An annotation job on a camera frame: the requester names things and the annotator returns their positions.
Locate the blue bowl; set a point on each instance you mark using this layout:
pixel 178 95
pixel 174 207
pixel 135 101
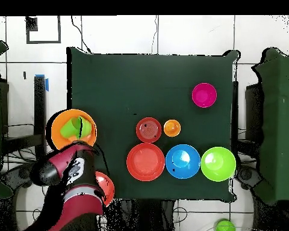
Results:
pixel 183 161

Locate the pink bowl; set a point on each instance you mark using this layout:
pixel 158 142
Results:
pixel 204 95

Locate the large red bowl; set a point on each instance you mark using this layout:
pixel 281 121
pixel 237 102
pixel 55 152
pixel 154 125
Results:
pixel 145 162
pixel 107 187

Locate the green cup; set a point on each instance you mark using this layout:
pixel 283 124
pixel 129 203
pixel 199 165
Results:
pixel 67 131

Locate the large green bowl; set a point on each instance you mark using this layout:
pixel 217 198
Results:
pixel 218 164

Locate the large orange bowl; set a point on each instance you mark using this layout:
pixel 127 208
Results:
pixel 56 125

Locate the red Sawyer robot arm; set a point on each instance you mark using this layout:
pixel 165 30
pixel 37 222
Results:
pixel 74 204

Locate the small red bowl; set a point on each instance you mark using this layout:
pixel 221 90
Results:
pixel 148 130

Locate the orange cup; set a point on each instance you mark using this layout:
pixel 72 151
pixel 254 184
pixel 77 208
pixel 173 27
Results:
pixel 172 128

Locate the dark green table cloth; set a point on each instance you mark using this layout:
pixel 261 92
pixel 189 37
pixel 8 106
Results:
pixel 147 72

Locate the blue tape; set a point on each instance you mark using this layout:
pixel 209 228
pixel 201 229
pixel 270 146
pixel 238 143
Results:
pixel 47 84

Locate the black chair base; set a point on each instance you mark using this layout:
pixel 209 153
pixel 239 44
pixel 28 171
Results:
pixel 245 175
pixel 16 176

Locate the green bowl on floor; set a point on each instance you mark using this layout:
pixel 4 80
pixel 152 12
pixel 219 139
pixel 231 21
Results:
pixel 225 226

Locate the black stool frame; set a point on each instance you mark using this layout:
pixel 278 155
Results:
pixel 39 96
pixel 254 113

